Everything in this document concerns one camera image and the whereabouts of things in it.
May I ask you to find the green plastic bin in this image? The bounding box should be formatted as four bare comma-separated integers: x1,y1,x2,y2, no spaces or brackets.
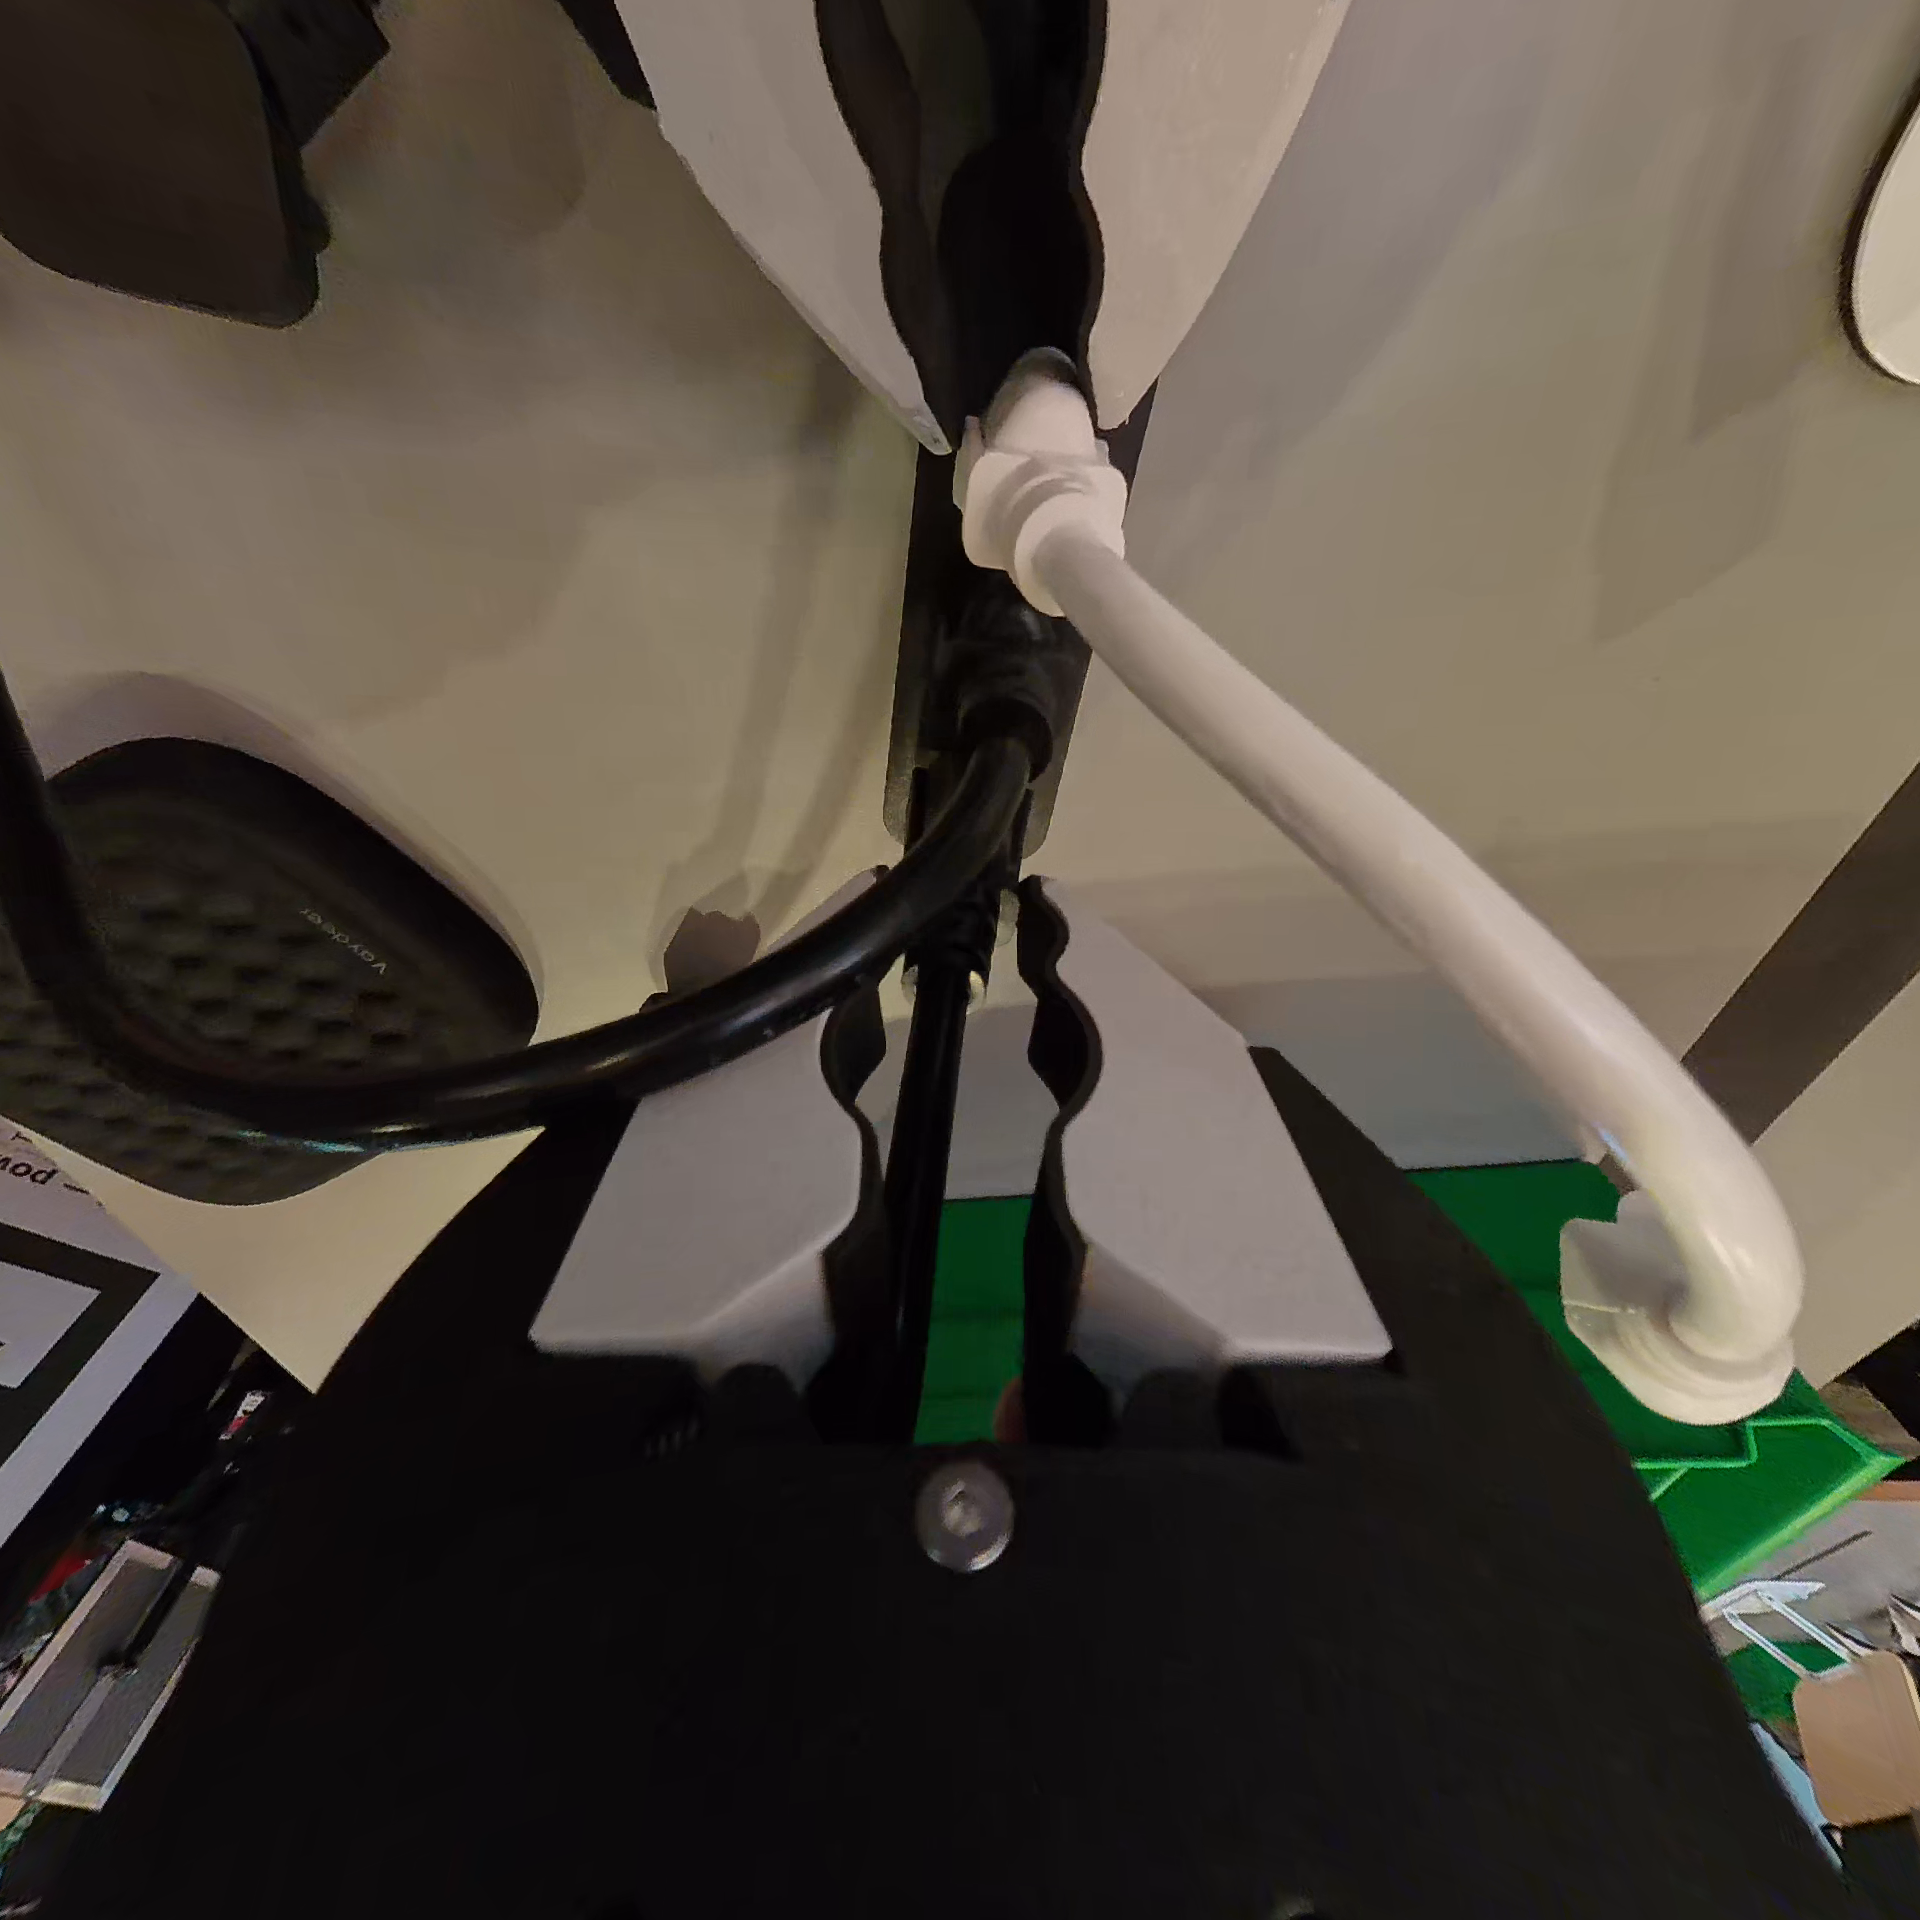
914,1159,1912,1728

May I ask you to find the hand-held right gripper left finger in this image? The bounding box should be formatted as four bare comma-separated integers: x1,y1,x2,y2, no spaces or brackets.
528,866,903,1403

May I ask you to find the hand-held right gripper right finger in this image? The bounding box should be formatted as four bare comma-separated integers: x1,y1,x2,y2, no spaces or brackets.
1014,878,1408,1403

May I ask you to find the black white marker sheet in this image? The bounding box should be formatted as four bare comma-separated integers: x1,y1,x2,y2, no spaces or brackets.
0,1117,202,1547

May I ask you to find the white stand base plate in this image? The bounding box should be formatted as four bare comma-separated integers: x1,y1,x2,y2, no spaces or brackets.
1839,111,1920,379

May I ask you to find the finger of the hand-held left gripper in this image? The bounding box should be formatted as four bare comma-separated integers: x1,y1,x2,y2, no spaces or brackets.
612,0,959,456
1071,0,1355,436

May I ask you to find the black power strip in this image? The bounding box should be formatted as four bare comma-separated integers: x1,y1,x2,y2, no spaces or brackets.
882,374,1161,902

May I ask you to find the brown cardboard tag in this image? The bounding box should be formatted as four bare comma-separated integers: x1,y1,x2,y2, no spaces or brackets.
1790,1650,1920,1828

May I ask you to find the white power cord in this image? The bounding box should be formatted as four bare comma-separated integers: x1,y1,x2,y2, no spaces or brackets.
950,348,1806,1427

